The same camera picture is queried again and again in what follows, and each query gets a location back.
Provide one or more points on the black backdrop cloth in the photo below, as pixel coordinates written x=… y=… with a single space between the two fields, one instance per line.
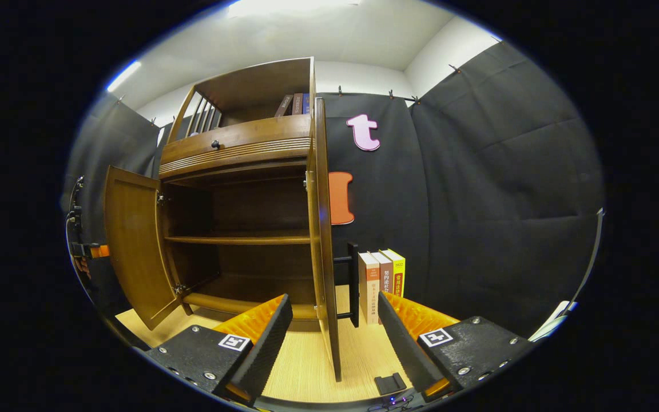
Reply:
x=478 y=200

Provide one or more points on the white and orange book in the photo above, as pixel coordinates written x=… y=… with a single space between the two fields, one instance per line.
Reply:
x=368 y=286

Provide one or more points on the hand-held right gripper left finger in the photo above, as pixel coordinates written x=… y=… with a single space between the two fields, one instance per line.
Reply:
x=261 y=355

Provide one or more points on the narrow ceiling light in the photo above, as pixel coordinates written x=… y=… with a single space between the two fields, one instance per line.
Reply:
x=123 y=75

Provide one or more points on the wooden inner shelf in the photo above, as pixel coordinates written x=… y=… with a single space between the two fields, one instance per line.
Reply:
x=238 y=240

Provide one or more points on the dark brown book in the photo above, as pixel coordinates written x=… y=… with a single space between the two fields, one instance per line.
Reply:
x=284 y=106

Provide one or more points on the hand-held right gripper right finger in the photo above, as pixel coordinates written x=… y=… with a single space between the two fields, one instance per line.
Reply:
x=401 y=349

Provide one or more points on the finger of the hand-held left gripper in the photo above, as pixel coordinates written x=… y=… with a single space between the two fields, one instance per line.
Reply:
x=82 y=269
x=86 y=250

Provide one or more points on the wooden double-door shoe cabinet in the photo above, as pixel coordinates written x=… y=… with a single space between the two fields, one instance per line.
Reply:
x=249 y=86

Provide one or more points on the large ceiling light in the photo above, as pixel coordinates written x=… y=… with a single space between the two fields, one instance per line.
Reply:
x=289 y=6

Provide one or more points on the wooden cabinet door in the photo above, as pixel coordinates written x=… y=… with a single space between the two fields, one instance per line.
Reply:
x=135 y=246
x=325 y=240

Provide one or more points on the wooden cabinet drawer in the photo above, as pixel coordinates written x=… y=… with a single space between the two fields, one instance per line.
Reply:
x=249 y=137

